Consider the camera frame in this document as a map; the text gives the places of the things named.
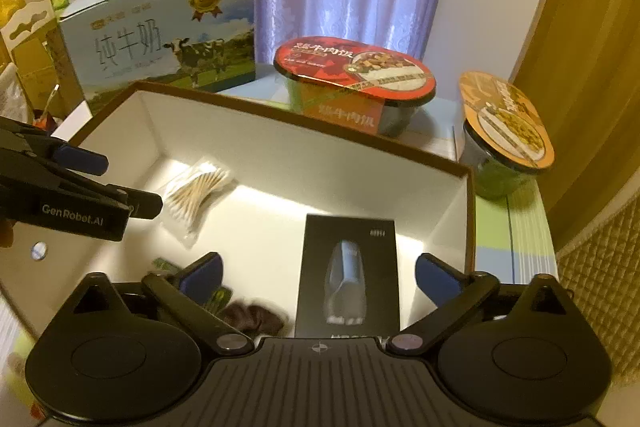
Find red instant rice bowl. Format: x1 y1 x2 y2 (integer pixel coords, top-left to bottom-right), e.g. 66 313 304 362
273 36 436 138

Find orange lid instant bowl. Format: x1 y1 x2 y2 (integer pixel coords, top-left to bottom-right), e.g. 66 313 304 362
459 70 555 199

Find blue milk carton box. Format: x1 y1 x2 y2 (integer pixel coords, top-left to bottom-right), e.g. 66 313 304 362
60 0 256 112

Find green white small packet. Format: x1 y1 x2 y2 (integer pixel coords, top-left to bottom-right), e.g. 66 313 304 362
151 257 232 314

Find black product box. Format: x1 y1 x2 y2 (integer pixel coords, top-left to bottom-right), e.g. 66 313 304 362
294 215 400 338

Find person's hand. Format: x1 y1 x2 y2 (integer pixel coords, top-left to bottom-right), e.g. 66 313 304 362
0 217 14 248

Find brown cardboard carton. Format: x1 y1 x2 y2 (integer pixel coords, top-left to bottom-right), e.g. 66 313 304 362
1 0 85 119

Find cotton swabs in bag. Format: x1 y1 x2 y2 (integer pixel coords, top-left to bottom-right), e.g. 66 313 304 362
160 157 235 248

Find brown cardboard box white inside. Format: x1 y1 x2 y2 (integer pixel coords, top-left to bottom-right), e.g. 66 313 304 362
1 83 475 335

